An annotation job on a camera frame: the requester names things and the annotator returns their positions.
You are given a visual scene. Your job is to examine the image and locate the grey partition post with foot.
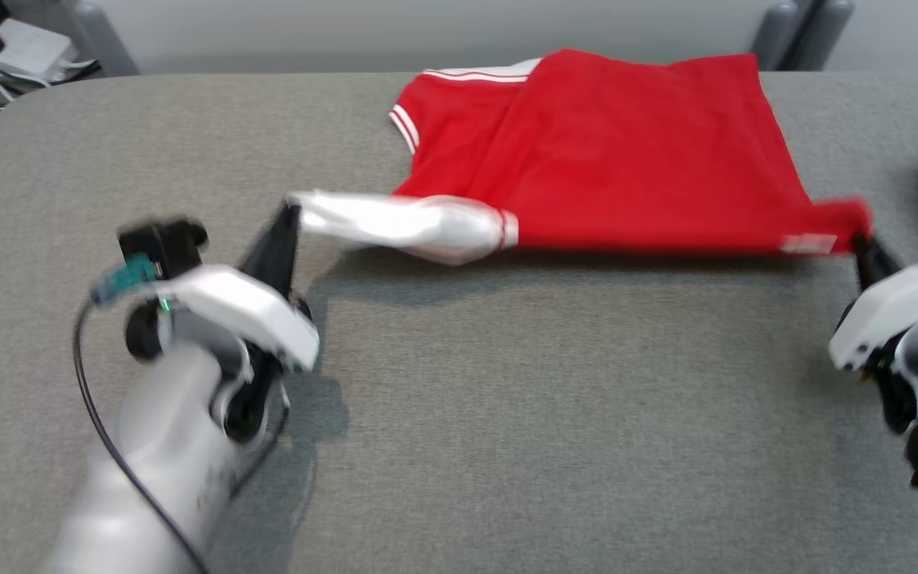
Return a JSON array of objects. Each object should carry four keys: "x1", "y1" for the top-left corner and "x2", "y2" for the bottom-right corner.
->
[
  {"x1": 750, "y1": 0, "x2": 804, "y2": 73},
  {"x1": 69, "y1": 0, "x2": 141, "y2": 77},
  {"x1": 802, "y1": 0, "x2": 857, "y2": 71}
]

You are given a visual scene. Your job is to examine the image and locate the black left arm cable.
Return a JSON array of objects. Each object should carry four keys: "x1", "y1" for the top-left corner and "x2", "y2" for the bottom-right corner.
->
[{"x1": 73, "y1": 299, "x2": 213, "y2": 574}]

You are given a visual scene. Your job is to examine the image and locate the red jersey white sleeves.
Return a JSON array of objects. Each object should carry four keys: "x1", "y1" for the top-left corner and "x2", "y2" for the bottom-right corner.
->
[{"x1": 288, "y1": 49, "x2": 874, "y2": 266}]

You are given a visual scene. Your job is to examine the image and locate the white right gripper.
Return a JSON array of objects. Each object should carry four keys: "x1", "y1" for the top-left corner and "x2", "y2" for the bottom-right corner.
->
[{"x1": 828, "y1": 233, "x2": 918, "y2": 372}]

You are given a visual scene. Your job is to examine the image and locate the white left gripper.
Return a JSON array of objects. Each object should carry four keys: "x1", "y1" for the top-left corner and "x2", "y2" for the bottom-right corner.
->
[{"x1": 158, "y1": 203, "x2": 321, "y2": 444}]

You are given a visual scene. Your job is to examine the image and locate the teal left camera connector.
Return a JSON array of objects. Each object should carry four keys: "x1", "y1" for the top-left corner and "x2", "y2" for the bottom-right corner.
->
[{"x1": 91, "y1": 255, "x2": 159, "y2": 309}]

